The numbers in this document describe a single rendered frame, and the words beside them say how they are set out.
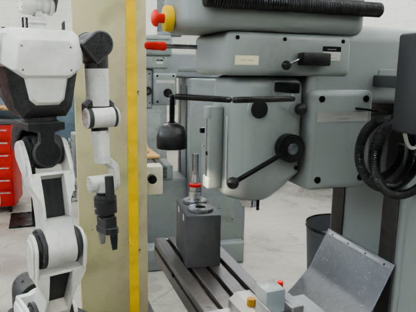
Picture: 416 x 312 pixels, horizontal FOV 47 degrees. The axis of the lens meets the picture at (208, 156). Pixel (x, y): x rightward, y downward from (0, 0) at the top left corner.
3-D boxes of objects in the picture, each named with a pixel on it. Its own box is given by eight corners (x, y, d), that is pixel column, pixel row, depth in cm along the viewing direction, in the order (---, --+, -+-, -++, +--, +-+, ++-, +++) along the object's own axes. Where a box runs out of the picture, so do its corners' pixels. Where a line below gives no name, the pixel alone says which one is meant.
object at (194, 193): (193, 201, 174) (194, 188, 173) (186, 199, 178) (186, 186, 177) (203, 199, 177) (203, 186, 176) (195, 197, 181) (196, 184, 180)
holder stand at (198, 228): (186, 268, 164) (186, 212, 161) (176, 245, 185) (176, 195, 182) (220, 265, 167) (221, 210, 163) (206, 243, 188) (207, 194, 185)
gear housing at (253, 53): (226, 75, 108) (227, 30, 107) (194, 73, 131) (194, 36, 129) (351, 77, 119) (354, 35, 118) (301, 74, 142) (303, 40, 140)
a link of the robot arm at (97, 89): (78, 126, 187) (75, 69, 183) (109, 124, 194) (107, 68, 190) (88, 129, 177) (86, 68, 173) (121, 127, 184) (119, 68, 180)
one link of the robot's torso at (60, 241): (29, 271, 172) (10, 145, 177) (77, 260, 182) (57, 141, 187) (41, 271, 160) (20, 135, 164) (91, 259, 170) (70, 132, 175)
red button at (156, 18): (153, 25, 111) (153, 7, 110) (149, 26, 115) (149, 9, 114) (167, 26, 112) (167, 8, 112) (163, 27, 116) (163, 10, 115)
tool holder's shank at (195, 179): (194, 184, 174) (194, 155, 172) (189, 183, 177) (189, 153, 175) (201, 183, 176) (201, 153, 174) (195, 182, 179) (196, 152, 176)
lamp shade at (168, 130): (150, 148, 112) (150, 121, 111) (169, 144, 118) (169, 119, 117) (174, 151, 108) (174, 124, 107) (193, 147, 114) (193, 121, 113)
